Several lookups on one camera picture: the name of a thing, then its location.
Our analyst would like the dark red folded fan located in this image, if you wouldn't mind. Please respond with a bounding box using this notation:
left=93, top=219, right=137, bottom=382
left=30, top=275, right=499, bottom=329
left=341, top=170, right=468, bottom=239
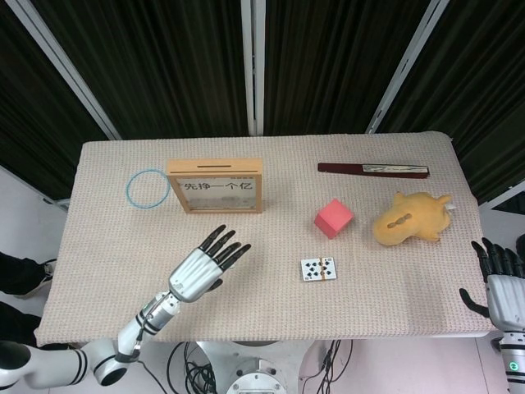
left=317, top=162, right=433, bottom=180

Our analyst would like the yellow plush toy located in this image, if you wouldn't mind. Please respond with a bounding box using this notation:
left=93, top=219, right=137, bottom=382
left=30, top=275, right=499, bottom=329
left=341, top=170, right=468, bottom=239
left=372, top=190, right=455, bottom=246

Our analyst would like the black cable bundle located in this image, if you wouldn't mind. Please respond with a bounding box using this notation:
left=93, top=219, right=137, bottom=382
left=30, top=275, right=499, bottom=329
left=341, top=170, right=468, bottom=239
left=301, top=339, right=354, bottom=394
left=167, top=340, right=218, bottom=394

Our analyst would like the black trouser leg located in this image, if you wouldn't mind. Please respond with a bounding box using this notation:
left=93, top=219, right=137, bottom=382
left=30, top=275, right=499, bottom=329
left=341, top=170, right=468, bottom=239
left=0, top=251, right=57, bottom=297
left=0, top=301, right=42, bottom=350

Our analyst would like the beige woven tablecloth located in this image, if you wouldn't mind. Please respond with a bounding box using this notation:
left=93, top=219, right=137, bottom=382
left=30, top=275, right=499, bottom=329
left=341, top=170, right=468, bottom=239
left=34, top=130, right=493, bottom=348

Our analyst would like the grey robot base column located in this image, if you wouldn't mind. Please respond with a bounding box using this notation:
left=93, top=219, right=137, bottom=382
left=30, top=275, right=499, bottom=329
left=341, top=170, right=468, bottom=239
left=192, top=339, right=317, bottom=394

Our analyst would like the white frame post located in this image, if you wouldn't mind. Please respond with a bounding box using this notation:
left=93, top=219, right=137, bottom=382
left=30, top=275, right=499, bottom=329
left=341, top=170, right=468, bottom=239
left=7, top=0, right=123, bottom=141
left=240, top=0, right=267, bottom=136
left=363, top=0, right=453, bottom=135

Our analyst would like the blue rubber band ring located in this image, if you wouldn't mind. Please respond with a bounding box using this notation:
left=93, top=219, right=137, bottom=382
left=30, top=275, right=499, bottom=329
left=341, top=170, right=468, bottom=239
left=125, top=167, right=171, bottom=209

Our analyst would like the playing card deck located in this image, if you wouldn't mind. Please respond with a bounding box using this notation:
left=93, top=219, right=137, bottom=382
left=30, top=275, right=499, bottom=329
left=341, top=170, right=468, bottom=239
left=300, top=256, right=338, bottom=282

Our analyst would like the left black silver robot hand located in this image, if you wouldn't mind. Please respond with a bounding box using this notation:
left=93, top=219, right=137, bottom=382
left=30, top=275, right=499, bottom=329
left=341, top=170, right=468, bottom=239
left=167, top=224, right=252, bottom=304

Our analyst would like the red foam cube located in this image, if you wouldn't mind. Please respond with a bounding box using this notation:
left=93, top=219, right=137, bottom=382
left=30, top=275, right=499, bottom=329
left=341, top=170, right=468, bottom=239
left=313, top=198, right=354, bottom=239

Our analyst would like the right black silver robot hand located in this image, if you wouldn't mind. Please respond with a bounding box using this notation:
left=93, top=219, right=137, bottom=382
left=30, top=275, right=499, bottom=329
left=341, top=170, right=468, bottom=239
left=459, top=237, right=525, bottom=330

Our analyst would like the wooden coin bank frame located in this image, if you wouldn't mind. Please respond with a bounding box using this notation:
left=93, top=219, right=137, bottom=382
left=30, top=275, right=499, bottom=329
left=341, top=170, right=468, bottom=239
left=167, top=158, right=264, bottom=215

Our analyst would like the black pleated curtain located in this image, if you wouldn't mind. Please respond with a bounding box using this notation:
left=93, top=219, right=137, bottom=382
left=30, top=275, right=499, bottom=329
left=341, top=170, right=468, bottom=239
left=0, top=0, right=112, bottom=202
left=264, top=0, right=431, bottom=135
left=379, top=0, right=525, bottom=204
left=32, top=0, right=251, bottom=139

